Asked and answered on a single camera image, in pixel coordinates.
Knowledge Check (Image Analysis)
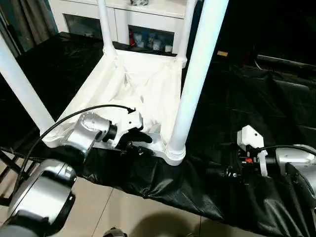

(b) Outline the white plastic table top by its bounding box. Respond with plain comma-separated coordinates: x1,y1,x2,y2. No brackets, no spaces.
41,48,188,166

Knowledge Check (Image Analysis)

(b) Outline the black plastic mat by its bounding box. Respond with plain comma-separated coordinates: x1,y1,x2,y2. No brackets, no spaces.
0,32,316,237

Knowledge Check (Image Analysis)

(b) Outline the black long bar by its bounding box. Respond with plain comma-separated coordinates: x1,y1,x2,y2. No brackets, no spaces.
256,54,316,69

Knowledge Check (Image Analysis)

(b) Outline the black metal stand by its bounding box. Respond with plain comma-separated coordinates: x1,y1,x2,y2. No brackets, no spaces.
0,148,33,201

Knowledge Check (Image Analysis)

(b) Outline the white cabinet with glass doors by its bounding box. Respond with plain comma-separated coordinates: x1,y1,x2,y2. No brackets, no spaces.
48,0,188,54

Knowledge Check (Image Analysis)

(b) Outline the black case with yellow label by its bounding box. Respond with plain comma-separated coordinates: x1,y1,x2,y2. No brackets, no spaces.
204,0,257,65

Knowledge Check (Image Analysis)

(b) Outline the grey curtain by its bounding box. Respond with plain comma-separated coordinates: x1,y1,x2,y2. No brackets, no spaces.
0,0,58,53

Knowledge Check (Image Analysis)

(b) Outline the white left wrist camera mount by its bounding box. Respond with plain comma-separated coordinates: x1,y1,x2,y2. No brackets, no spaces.
107,111,144,149

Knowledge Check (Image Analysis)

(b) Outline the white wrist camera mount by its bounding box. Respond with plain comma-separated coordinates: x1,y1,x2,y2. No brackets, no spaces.
107,111,144,149
236,124,269,177

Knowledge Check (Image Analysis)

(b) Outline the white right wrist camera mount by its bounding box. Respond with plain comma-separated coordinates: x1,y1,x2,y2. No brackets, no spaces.
236,124,269,177

